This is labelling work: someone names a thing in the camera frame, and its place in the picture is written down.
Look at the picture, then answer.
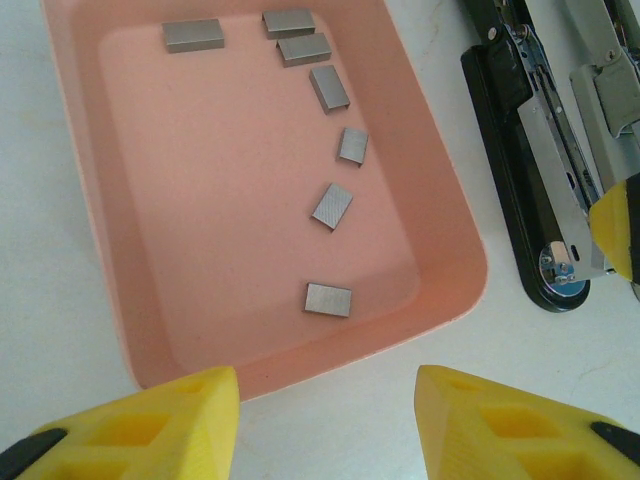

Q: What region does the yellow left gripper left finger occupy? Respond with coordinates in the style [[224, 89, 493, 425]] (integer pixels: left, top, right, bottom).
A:
[[0, 365, 242, 480]]

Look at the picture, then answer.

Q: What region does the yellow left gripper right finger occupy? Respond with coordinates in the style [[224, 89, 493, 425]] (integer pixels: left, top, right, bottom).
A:
[[416, 364, 640, 480]]

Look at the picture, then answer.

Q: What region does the grey stapler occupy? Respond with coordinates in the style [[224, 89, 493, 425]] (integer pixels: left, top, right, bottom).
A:
[[527, 0, 640, 304]]

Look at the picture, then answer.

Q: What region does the black stapler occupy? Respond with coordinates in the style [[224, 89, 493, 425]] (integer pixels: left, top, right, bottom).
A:
[[458, 0, 609, 315]]

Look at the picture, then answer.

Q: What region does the pink plastic tray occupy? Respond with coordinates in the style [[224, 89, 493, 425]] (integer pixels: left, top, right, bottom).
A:
[[39, 0, 489, 404]]

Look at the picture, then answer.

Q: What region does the silver staple strip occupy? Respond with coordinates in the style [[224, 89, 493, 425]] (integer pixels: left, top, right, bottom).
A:
[[310, 182, 355, 232], [309, 65, 351, 115], [303, 282, 353, 319], [262, 9, 317, 40], [335, 127, 370, 169], [276, 33, 332, 68], [161, 18, 225, 54]]

